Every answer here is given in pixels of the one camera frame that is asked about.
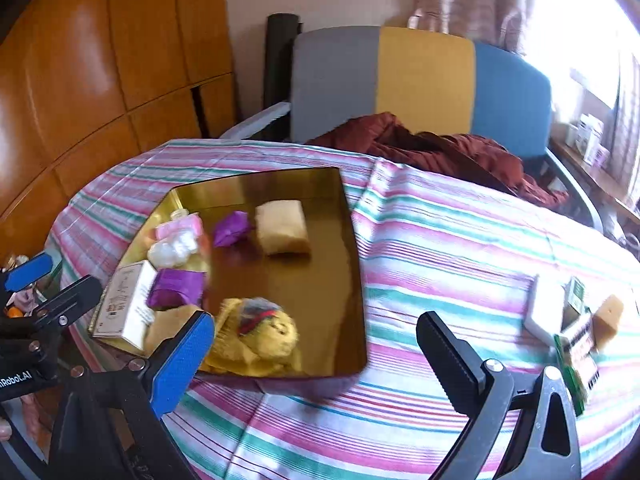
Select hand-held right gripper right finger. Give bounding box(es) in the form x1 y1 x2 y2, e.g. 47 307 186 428
416 310 583 480

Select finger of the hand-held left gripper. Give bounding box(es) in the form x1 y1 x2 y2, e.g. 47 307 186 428
30 274 103 332
0 252 55 295

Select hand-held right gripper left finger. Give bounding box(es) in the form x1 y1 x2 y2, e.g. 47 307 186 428
47 310 217 480

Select white carton box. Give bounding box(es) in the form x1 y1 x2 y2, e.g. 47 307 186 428
92 260 158 351

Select purple ribbon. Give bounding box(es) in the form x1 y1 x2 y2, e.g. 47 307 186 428
146 268 207 310
212 210 255 248

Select yellow mesh scrubber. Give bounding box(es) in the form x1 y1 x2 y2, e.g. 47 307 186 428
205 297 303 378

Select white cotton balls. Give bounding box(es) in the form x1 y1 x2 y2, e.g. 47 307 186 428
147 232 198 268

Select white sponge block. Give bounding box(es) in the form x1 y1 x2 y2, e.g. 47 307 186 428
524 274 568 338

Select green-edged cracker packet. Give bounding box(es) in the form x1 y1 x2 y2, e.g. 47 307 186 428
552 320 601 417
562 276 591 328

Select pink hair roller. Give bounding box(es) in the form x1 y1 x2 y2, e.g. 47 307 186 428
155 212 203 243

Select gold tin box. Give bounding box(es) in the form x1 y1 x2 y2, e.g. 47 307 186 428
87 167 368 393

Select striped tablecloth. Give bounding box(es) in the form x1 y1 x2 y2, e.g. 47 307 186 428
47 139 640 480

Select wooden wardrobe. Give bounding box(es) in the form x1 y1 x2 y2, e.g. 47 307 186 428
0 0 238 261

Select rust brown cloth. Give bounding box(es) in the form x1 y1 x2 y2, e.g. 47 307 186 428
305 112 571 211

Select wooden window shelf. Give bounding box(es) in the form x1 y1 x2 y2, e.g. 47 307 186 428
550 137 640 226

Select grey yellow blue chair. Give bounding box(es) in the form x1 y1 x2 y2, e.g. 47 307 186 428
220 25 603 233

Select patterned beige curtain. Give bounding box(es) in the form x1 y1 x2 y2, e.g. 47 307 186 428
607 50 640 196
407 0 538 56

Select black rolled mat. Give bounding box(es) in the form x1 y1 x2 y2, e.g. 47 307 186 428
263 12 301 141

